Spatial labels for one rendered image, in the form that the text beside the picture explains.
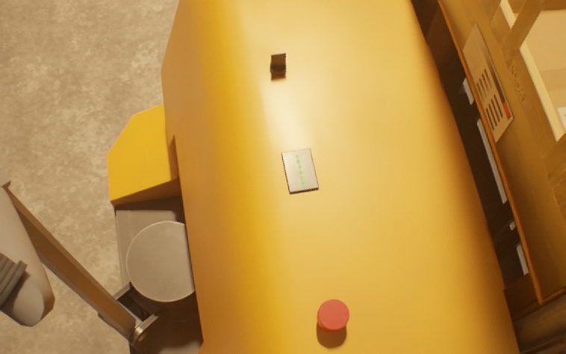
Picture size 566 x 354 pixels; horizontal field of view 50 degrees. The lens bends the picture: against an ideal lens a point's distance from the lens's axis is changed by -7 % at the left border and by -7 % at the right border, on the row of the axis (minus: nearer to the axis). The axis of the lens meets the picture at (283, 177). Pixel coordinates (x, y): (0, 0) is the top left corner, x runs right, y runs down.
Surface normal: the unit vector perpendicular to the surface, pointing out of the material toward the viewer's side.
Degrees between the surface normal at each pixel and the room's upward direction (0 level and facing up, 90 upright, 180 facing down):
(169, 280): 0
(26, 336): 0
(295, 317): 14
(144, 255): 0
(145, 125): 22
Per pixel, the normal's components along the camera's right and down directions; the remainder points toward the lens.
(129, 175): -0.34, -0.31
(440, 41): 0.18, 0.90
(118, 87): 0.03, -0.40
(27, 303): 0.34, -0.15
